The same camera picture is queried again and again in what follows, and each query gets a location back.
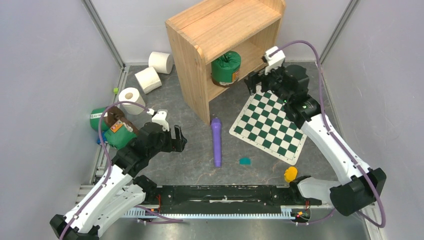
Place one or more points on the white toilet roll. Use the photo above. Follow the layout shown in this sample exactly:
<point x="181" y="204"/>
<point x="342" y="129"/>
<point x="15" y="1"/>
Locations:
<point x="131" y="94"/>
<point x="161" y="62"/>
<point x="148" y="79"/>

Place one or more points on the teal small block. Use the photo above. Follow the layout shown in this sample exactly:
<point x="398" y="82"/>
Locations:
<point x="245" y="161"/>

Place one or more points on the yellow toy piece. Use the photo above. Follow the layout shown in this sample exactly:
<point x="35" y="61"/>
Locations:
<point x="290" y="174"/>

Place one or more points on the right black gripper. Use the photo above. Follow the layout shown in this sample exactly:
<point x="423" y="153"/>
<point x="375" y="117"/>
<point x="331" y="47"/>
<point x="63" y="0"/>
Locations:
<point x="260" y="80"/>

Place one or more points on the white toilet roll front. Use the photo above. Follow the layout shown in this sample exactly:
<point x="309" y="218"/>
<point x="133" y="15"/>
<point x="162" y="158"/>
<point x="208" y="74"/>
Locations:
<point x="131" y="94"/>

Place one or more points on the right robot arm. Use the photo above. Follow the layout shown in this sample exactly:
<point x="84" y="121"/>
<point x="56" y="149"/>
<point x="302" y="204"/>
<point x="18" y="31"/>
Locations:
<point x="358" y="185"/>

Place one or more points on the white toilet roll back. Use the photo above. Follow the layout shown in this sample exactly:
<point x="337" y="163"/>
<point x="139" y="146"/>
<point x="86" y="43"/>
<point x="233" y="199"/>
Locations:
<point x="161" y="62"/>

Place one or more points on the wooden shelf unit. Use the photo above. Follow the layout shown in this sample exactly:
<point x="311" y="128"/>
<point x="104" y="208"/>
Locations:
<point x="211" y="28"/>

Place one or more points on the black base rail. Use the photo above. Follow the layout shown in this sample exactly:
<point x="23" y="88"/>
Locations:
<point x="224" y="199"/>

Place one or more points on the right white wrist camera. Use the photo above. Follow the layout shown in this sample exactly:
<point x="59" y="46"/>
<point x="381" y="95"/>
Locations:
<point x="274" y="58"/>

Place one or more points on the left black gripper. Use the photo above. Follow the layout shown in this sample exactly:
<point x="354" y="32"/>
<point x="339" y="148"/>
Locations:
<point x="175" y="144"/>

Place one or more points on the blue toy car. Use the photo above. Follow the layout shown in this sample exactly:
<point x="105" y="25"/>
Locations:
<point x="103" y="138"/>

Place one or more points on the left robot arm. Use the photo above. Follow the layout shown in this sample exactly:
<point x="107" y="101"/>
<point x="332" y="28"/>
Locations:
<point x="121" y="187"/>

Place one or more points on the purple toy microphone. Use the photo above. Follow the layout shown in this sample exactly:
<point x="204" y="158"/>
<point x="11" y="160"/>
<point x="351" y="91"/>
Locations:
<point x="216" y="128"/>

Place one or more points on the white toilet roll middle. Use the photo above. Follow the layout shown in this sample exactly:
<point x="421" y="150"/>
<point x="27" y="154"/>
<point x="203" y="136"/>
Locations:
<point x="148" y="79"/>

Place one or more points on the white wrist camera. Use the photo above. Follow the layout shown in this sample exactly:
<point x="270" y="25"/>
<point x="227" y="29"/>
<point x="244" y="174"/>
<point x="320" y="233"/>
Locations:
<point x="159" y="117"/>
<point x="274" y="58"/>

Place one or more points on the green white chessboard mat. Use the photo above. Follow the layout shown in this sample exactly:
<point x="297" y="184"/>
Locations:
<point x="263" y="124"/>

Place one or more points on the green roll orange label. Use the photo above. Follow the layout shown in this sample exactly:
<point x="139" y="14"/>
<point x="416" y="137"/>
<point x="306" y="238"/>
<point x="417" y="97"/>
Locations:
<point x="120" y="133"/>

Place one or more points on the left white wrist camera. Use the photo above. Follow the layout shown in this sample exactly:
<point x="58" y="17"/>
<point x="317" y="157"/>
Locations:
<point x="159" y="117"/>

